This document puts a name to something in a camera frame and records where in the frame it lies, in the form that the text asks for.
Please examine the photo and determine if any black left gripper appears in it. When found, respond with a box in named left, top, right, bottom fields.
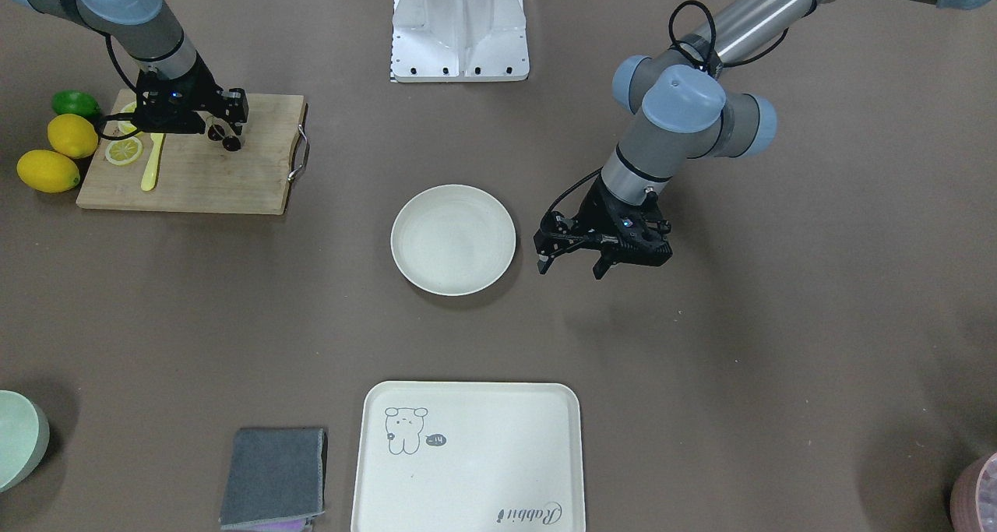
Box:
left=535, top=176, right=673, bottom=280

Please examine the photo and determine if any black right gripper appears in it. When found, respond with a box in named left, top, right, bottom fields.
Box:
left=136, top=56, right=249, bottom=142

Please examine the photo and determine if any white round plate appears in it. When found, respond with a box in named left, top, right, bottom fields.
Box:
left=389, top=184, right=519, bottom=297

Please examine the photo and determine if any dark red cherry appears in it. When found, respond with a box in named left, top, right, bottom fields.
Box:
left=221, top=136, right=243, bottom=152
left=206, top=125, right=225, bottom=142

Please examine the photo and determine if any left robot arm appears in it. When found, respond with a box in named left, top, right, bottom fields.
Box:
left=534, top=0, right=991, bottom=279

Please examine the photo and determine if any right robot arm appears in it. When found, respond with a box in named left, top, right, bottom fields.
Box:
left=12, top=0, right=248, bottom=152

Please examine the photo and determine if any cream rabbit tray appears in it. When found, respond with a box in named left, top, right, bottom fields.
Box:
left=351, top=382, right=587, bottom=531

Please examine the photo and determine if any wooden cutting board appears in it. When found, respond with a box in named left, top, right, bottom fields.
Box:
left=77, top=94, right=309, bottom=215

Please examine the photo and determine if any yellow plastic knife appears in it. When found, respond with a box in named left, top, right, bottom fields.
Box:
left=140, top=133, right=165, bottom=192

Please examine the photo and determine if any lemon slice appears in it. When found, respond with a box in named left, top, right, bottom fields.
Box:
left=115, top=101, right=138, bottom=136
left=104, top=137, right=145, bottom=166

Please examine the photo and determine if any yellow lemon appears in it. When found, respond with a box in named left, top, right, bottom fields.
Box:
left=47, top=114, right=99, bottom=160
left=16, top=150, right=82, bottom=192

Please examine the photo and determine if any green lime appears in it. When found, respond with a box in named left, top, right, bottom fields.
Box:
left=50, top=90, right=102, bottom=120

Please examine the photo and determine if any grey folded cloth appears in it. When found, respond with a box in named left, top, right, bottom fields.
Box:
left=220, top=427, right=326, bottom=531

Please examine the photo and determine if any mint green bowl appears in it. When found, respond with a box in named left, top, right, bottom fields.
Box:
left=1, top=390, right=50, bottom=492

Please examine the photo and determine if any pink bowl with ice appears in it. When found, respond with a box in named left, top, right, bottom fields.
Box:
left=949, top=453, right=996, bottom=531

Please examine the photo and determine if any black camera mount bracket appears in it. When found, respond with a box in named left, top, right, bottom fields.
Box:
left=533, top=210, right=583, bottom=248

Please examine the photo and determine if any white pillar mount base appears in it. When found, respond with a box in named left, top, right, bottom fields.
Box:
left=389, top=0, right=530, bottom=83

